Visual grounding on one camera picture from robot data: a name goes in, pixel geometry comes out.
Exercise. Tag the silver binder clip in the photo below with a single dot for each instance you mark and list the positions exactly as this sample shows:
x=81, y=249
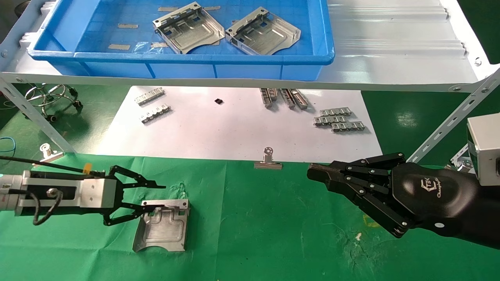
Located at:
x=47, y=155
x=268, y=162

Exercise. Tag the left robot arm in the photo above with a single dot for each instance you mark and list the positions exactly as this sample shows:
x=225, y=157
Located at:
x=8, y=195

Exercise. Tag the silver corner bracket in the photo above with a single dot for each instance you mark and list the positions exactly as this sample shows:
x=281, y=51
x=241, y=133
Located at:
x=463, y=160

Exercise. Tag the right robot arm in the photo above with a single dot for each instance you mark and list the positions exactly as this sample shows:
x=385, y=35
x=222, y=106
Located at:
x=490, y=214

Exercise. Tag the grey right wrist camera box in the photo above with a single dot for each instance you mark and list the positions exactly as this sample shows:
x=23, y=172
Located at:
x=484, y=148

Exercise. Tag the slotted angle shelf brace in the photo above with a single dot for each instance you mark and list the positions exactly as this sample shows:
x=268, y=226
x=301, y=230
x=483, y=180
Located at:
x=453, y=121
x=35, y=113

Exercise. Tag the chrome stool base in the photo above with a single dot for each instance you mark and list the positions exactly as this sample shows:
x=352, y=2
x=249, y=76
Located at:
x=50, y=95

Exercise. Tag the grey tape strip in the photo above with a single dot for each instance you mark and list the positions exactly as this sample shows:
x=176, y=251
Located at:
x=128, y=26
x=168, y=9
x=119, y=47
x=213, y=8
x=159, y=45

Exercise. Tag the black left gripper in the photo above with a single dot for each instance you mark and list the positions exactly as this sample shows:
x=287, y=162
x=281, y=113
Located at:
x=97, y=193

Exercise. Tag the green table cloth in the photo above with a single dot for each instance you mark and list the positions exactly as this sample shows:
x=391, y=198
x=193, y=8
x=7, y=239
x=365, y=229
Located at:
x=254, y=234

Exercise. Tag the white paper sheet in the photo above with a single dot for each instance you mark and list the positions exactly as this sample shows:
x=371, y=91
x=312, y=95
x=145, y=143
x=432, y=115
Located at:
x=234, y=132

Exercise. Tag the white metal shelf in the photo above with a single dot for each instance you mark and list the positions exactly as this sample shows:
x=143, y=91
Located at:
x=390, y=47

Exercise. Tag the small metal rail strip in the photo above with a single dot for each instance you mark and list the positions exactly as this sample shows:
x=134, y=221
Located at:
x=329, y=120
x=155, y=113
x=149, y=96
x=348, y=126
x=293, y=98
x=335, y=112
x=268, y=97

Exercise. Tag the blue plastic bin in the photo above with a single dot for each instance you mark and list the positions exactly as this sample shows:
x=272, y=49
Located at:
x=195, y=68

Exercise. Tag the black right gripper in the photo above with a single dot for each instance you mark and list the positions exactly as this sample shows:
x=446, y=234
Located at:
x=429, y=199

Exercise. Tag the stamped metal bracket part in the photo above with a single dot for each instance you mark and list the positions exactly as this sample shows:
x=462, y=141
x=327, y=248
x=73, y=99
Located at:
x=191, y=33
x=164, y=232
x=265, y=35

